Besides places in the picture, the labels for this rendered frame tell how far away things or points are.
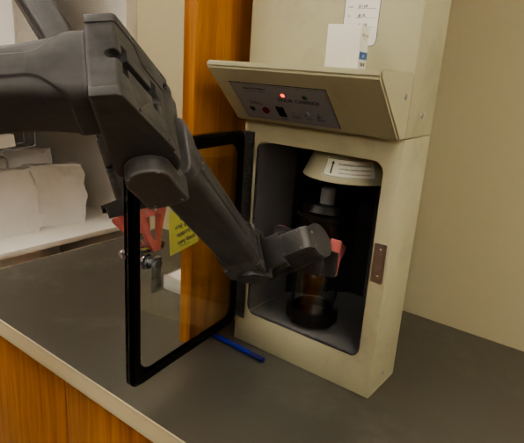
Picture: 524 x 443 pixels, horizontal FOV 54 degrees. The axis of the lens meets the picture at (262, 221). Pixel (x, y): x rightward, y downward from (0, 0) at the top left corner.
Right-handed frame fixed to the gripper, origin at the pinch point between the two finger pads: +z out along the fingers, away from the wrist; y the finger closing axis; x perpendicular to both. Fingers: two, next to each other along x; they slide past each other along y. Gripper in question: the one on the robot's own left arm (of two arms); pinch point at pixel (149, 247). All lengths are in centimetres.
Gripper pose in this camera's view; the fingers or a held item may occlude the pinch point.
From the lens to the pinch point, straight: 89.2
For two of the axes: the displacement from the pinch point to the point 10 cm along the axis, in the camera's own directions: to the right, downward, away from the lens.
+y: -8.0, 2.2, 5.6
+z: 3.0, 9.5, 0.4
